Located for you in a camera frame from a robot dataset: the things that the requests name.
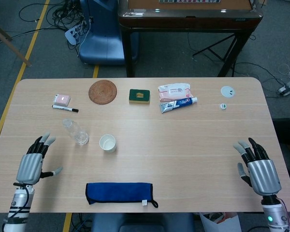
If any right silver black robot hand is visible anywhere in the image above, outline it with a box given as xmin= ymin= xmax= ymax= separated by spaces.
xmin=232 ymin=137 xmax=281 ymax=196

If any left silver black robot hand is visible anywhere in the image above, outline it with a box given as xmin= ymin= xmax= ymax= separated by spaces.
xmin=15 ymin=131 xmax=64 ymax=186

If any clear plastic bottle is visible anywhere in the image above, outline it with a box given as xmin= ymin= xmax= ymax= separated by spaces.
xmin=62 ymin=118 xmax=89 ymax=146

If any white paper cup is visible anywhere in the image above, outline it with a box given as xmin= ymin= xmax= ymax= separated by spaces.
xmin=99 ymin=134 xmax=117 ymax=153

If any black box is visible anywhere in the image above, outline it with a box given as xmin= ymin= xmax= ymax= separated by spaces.
xmin=272 ymin=117 xmax=290 ymax=145

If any white open box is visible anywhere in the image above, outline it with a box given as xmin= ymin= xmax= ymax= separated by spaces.
xmin=199 ymin=212 xmax=242 ymax=232

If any black white marker pen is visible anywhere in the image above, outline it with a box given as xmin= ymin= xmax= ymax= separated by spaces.
xmin=51 ymin=104 xmax=79 ymax=114

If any pink eraser block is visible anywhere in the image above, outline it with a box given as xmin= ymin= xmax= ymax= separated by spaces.
xmin=53 ymin=94 xmax=72 ymax=106

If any grey floor power strip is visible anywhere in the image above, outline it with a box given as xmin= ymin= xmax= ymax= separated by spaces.
xmin=276 ymin=81 xmax=290 ymax=97

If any blue microfiber cloth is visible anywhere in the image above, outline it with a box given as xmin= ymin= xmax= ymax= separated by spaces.
xmin=85 ymin=182 xmax=159 ymax=208

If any round woven rattan coaster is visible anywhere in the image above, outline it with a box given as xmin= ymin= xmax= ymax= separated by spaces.
xmin=88 ymin=80 xmax=118 ymax=105

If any blue white toothpaste tube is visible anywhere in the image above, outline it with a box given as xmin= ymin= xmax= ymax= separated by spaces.
xmin=160 ymin=97 xmax=198 ymax=114

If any pink wet wipes pack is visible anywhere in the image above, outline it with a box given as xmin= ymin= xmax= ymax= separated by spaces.
xmin=158 ymin=83 xmax=192 ymax=102

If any dark blue padded seat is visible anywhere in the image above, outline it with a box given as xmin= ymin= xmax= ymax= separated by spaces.
xmin=90 ymin=212 xmax=195 ymax=232

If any green yellow sponge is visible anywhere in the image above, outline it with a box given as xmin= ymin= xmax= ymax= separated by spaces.
xmin=129 ymin=88 xmax=151 ymax=105

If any white power strip with plugs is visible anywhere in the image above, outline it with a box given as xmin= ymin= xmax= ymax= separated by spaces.
xmin=64 ymin=23 xmax=91 ymax=46

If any blue plastic machine base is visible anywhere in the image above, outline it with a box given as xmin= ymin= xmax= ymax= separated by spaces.
xmin=78 ymin=0 xmax=139 ymax=66

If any dark brown mahjong table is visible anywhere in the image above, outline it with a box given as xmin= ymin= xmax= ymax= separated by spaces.
xmin=117 ymin=0 xmax=261 ymax=78

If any white faced mahjong tile row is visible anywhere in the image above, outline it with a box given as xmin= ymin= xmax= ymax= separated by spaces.
xmin=159 ymin=0 xmax=220 ymax=4

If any black floor cable tangle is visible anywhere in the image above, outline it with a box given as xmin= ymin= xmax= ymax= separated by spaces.
xmin=18 ymin=0 xmax=87 ymax=33

